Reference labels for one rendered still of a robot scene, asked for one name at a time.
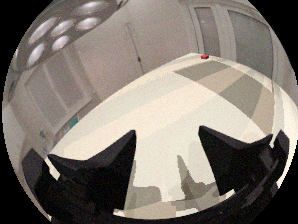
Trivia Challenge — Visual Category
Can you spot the red flat block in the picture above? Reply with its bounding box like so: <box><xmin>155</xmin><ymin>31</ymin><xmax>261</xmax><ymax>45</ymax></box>
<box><xmin>201</xmin><ymin>55</ymin><xmax>209</xmax><ymax>60</ymax></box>

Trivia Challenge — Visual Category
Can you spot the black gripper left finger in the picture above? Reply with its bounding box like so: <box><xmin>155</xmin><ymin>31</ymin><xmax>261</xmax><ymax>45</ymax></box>
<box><xmin>47</xmin><ymin>129</ymin><xmax>137</xmax><ymax>210</ymax></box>

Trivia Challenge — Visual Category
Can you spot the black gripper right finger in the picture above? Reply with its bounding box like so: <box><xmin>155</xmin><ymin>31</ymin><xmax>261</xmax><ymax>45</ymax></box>
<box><xmin>198</xmin><ymin>125</ymin><xmax>273</xmax><ymax>196</ymax></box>

